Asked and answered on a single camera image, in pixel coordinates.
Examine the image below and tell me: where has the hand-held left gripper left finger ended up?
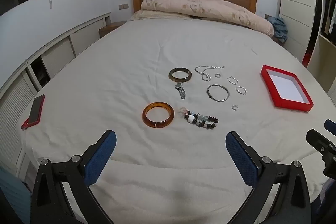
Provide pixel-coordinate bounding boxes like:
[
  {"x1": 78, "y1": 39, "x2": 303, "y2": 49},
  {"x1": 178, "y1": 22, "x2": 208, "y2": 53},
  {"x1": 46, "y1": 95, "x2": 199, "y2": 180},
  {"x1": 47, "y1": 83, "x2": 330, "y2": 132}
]
[{"x1": 31, "y1": 130, "x2": 117, "y2": 224}]

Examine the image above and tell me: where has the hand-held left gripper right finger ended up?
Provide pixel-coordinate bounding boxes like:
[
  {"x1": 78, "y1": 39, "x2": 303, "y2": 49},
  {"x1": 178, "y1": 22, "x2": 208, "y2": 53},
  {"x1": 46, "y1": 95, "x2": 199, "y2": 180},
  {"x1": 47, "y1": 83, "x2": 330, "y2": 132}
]
[{"x1": 226, "y1": 131, "x2": 311, "y2": 224}]

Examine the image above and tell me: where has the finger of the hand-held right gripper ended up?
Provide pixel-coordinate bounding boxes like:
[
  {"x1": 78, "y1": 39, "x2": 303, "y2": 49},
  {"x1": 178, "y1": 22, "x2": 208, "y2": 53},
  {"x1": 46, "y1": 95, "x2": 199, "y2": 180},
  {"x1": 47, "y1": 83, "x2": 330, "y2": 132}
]
[
  {"x1": 306, "y1": 129, "x2": 336, "y2": 177},
  {"x1": 324, "y1": 119, "x2": 336, "y2": 135}
]

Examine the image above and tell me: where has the amber bangle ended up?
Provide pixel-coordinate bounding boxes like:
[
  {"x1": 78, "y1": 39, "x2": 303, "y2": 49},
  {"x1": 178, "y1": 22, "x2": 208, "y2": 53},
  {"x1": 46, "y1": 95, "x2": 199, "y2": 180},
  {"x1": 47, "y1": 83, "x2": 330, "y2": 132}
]
[{"x1": 142, "y1": 102, "x2": 175, "y2": 128}]

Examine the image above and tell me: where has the red shallow box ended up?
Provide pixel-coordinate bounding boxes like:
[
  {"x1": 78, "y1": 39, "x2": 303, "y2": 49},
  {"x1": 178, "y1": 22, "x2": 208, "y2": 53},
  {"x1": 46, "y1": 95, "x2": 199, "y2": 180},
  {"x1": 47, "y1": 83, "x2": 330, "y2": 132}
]
[{"x1": 260, "y1": 65, "x2": 314, "y2": 112}]

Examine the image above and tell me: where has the beaded bracelet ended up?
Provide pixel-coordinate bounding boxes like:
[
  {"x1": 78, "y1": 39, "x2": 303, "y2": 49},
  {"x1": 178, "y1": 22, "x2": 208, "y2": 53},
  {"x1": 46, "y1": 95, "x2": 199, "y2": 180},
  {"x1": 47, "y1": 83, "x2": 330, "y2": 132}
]
[{"x1": 180, "y1": 107, "x2": 219, "y2": 130}]

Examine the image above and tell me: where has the thin silver bangle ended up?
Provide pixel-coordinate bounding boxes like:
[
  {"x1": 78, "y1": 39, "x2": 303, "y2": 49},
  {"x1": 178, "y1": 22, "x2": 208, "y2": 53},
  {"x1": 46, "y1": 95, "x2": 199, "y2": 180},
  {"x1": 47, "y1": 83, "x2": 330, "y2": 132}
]
[{"x1": 206, "y1": 84, "x2": 230, "y2": 102}]

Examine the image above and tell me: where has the silver wristwatch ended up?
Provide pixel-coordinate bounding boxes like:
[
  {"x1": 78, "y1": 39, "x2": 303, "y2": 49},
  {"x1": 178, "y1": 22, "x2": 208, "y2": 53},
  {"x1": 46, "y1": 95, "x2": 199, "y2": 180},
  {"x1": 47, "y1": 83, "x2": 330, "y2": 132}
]
[{"x1": 175, "y1": 82, "x2": 187, "y2": 100}]

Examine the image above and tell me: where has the dark brown bangle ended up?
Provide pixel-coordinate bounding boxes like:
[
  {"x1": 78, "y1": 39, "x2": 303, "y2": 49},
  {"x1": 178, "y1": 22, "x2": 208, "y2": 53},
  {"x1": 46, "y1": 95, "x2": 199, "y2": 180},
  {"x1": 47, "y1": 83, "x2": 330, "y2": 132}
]
[{"x1": 168, "y1": 67, "x2": 192, "y2": 83}]

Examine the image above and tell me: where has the dark blue clothing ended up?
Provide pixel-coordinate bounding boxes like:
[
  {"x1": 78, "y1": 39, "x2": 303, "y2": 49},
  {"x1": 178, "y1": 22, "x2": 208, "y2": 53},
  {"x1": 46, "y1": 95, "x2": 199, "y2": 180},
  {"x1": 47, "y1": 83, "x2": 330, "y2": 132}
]
[{"x1": 311, "y1": 178, "x2": 336, "y2": 224}]

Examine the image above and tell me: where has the phone in red case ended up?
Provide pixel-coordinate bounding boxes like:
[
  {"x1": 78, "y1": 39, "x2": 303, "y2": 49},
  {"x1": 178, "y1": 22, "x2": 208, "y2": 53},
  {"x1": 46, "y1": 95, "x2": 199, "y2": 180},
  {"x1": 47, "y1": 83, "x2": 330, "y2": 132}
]
[{"x1": 21, "y1": 94, "x2": 46, "y2": 130}]

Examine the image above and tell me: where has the open white shelf unit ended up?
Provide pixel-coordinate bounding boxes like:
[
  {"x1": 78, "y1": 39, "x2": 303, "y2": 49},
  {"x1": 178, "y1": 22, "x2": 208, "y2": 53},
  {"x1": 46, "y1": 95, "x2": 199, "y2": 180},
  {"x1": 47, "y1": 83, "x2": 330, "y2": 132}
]
[{"x1": 306, "y1": 0, "x2": 336, "y2": 93}]

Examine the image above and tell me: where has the blue grey fabric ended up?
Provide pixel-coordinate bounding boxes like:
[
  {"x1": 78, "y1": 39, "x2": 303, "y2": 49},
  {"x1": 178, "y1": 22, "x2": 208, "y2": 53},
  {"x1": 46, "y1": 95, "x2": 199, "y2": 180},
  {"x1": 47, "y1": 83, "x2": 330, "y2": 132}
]
[{"x1": 0, "y1": 168, "x2": 32, "y2": 224}]

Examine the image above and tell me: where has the bed with beige sheet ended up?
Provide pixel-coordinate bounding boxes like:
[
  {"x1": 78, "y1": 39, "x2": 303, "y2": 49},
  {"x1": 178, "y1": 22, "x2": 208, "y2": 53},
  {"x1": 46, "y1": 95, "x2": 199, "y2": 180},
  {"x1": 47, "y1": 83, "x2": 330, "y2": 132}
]
[{"x1": 20, "y1": 13, "x2": 331, "y2": 224}]

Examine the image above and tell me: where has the blue crumpled cloth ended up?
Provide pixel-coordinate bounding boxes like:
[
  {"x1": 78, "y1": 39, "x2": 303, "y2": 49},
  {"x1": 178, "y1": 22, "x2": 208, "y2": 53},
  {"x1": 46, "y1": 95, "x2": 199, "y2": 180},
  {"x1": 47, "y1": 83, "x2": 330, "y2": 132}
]
[{"x1": 268, "y1": 17, "x2": 289, "y2": 43}]

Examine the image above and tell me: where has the low white cabinet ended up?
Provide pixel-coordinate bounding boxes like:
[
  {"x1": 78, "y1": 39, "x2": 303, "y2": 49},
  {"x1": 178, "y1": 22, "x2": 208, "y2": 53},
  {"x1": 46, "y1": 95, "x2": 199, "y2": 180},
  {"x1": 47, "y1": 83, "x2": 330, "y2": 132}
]
[{"x1": 0, "y1": 13, "x2": 112, "y2": 188}]

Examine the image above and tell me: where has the white wardrobe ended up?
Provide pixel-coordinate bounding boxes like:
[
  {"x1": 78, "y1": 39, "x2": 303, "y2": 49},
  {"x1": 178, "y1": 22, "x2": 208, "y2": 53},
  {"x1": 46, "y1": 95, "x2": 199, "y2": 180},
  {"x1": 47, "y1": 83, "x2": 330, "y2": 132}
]
[{"x1": 278, "y1": 0, "x2": 319, "y2": 62}]

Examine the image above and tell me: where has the beige pillow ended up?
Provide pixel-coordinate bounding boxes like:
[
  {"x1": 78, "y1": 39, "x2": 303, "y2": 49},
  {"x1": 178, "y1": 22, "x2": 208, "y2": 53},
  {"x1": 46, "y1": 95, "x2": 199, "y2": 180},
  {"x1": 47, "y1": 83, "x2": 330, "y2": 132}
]
[{"x1": 130, "y1": 10, "x2": 195, "y2": 21}]

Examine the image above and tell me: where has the beige floral quilt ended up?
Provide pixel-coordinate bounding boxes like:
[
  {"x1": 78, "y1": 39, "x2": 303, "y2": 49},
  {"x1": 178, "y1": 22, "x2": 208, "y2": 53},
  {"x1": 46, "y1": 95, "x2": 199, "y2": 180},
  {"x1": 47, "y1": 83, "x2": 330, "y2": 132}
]
[{"x1": 140, "y1": 0, "x2": 274, "y2": 37}]

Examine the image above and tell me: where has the silver chain necklace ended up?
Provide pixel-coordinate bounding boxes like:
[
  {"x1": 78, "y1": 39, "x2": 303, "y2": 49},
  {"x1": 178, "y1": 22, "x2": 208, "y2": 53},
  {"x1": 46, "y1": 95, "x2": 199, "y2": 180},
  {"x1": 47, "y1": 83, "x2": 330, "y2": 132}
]
[{"x1": 195, "y1": 65, "x2": 225, "y2": 82}]

